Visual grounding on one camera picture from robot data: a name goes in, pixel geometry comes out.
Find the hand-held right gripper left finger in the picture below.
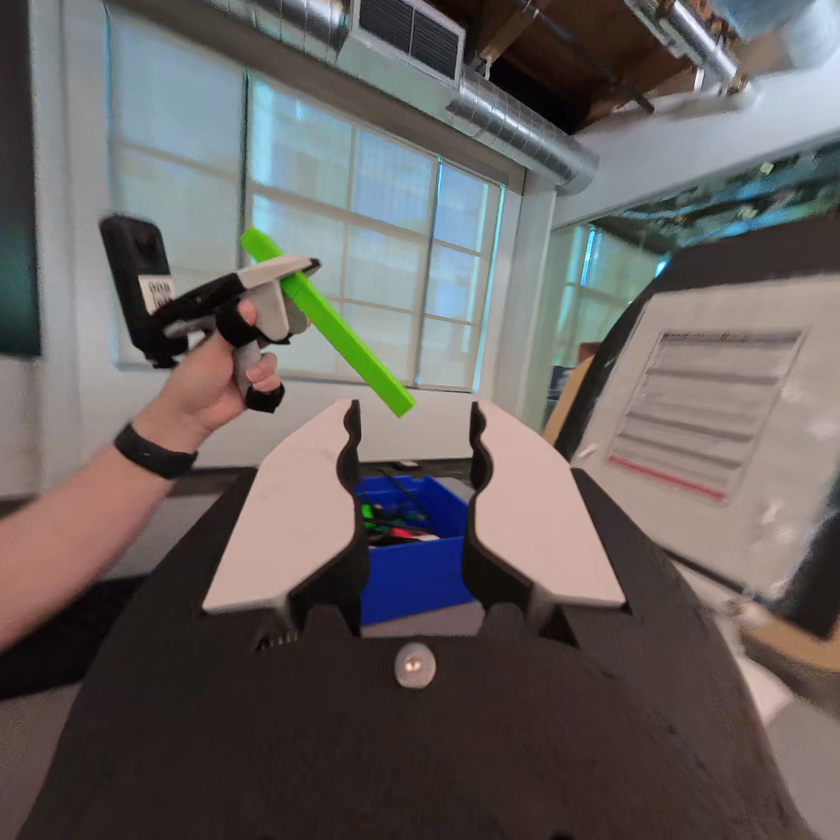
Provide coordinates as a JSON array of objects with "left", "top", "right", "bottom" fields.
[{"left": 201, "top": 398, "right": 371, "bottom": 634}]

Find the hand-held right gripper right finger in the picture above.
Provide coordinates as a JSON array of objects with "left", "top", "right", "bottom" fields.
[{"left": 461, "top": 398, "right": 627, "bottom": 636}]

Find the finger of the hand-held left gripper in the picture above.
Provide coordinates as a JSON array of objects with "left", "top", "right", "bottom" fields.
[{"left": 236, "top": 256, "right": 324, "bottom": 293}]

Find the long green block bar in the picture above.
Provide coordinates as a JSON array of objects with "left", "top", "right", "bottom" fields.
[{"left": 239, "top": 226, "right": 418, "bottom": 420}]

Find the blue plastic bin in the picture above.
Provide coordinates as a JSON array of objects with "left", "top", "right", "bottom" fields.
[{"left": 356, "top": 472, "right": 476, "bottom": 626}]

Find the person's left forearm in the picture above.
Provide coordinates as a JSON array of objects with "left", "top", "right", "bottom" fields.
[{"left": 0, "top": 443, "right": 177, "bottom": 652}]

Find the person's left hand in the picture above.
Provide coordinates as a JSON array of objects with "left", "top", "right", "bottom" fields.
[{"left": 133, "top": 298, "right": 284, "bottom": 435}]

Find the large paned window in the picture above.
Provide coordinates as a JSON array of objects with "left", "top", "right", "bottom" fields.
[{"left": 107, "top": 13, "right": 508, "bottom": 395}]

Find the document display board with stand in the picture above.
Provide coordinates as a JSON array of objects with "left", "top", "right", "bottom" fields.
[{"left": 543, "top": 211, "right": 840, "bottom": 693}]

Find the black mesh wrist rest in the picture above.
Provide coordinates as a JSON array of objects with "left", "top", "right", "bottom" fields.
[{"left": 0, "top": 575, "right": 151, "bottom": 701}]

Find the white vent grille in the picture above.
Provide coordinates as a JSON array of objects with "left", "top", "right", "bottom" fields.
[{"left": 350, "top": 0, "right": 468, "bottom": 85}]

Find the bundle of coloured wires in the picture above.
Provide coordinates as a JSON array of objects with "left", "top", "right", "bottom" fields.
[{"left": 360, "top": 499, "right": 442, "bottom": 547}]

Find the dark wall board yellow logo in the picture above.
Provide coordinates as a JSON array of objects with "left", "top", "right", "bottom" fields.
[{"left": 0, "top": 0, "right": 43, "bottom": 360}]

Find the spiral silver duct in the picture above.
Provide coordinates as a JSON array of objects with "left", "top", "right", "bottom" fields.
[{"left": 230, "top": 0, "right": 601, "bottom": 196}]

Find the large silver duct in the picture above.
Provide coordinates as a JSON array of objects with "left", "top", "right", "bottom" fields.
[{"left": 623, "top": 0, "right": 840, "bottom": 96}]

